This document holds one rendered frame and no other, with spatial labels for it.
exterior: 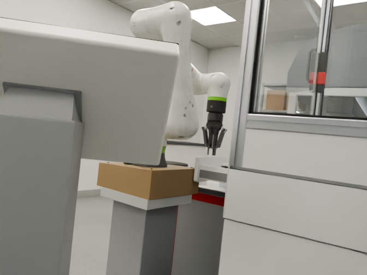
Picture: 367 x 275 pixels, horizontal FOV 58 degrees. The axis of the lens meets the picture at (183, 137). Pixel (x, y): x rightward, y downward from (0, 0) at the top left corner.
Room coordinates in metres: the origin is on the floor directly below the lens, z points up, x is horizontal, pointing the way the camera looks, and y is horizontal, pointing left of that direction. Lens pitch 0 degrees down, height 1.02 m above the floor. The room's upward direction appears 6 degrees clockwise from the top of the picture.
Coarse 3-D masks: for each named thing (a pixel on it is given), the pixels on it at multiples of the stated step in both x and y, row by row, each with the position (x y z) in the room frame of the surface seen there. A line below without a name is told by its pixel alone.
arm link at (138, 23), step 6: (138, 12) 1.32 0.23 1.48; (144, 12) 1.30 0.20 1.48; (132, 18) 1.33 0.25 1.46; (138, 18) 1.31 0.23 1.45; (144, 18) 1.29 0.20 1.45; (132, 24) 1.33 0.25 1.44; (138, 24) 1.31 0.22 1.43; (144, 24) 1.30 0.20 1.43; (132, 30) 1.34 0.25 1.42; (138, 30) 1.32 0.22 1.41; (144, 30) 1.31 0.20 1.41; (138, 36) 1.35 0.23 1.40; (144, 36) 1.34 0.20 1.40; (150, 36) 1.33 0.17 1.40; (156, 36) 1.33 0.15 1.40
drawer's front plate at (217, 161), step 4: (196, 160) 1.43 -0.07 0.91; (200, 160) 1.44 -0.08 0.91; (204, 160) 1.47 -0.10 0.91; (208, 160) 1.50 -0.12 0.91; (212, 160) 1.53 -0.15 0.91; (216, 160) 1.57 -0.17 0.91; (220, 160) 1.60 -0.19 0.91; (224, 160) 1.64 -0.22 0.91; (196, 164) 1.43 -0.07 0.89; (200, 164) 1.44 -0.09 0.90; (204, 164) 1.47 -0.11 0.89; (208, 164) 1.50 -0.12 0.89; (212, 164) 1.54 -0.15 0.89; (216, 164) 1.57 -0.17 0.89; (220, 164) 1.61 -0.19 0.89; (196, 168) 1.43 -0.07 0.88; (196, 172) 1.43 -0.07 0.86; (196, 176) 1.43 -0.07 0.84; (196, 180) 1.43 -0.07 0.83; (200, 180) 1.45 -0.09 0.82; (204, 180) 1.48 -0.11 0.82; (208, 180) 1.51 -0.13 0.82
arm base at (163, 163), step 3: (162, 153) 1.40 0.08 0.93; (162, 156) 1.40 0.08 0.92; (162, 159) 1.39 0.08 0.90; (162, 162) 1.39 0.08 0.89; (165, 162) 1.41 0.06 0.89; (135, 165) 1.38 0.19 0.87; (138, 165) 1.37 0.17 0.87; (141, 165) 1.36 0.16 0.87; (144, 165) 1.36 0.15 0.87; (147, 165) 1.35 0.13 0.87; (150, 165) 1.36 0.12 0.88; (153, 165) 1.36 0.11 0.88; (156, 165) 1.36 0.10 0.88; (159, 165) 1.37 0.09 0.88; (162, 165) 1.38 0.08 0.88; (165, 165) 1.40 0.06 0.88
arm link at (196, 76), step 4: (192, 68) 1.56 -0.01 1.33; (192, 72) 1.56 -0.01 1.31; (196, 72) 1.58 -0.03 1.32; (192, 76) 1.57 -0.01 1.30; (196, 76) 1.59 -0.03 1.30; (200, 76) 1.61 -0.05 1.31; (192, 80) 1.59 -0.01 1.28; (196, 80) 1.60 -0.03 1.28; (200, 80) 1.60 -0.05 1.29; (196, 84) 1.61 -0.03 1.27; (200, 84) 1.60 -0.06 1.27; (196, 88) 1.62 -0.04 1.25; (200, 88) 1.61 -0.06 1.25; (196, 92) 1.64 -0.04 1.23; (200, 92) 1.63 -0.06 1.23
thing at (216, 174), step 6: (204, 168) 1.43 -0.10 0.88; (210, 168) 1.41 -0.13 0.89; (216, 168) 1.40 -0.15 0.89; (222, 168) 1.38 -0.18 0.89; (204, 174) 1.42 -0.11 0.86; (210, 174) 1.41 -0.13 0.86; (216, 174) 1.39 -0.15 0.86; (222, 174) 1.38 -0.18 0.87; (210, 180) 1.41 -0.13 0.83; (216, 180) 1.39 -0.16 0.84; (222, 180) 1.38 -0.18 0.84
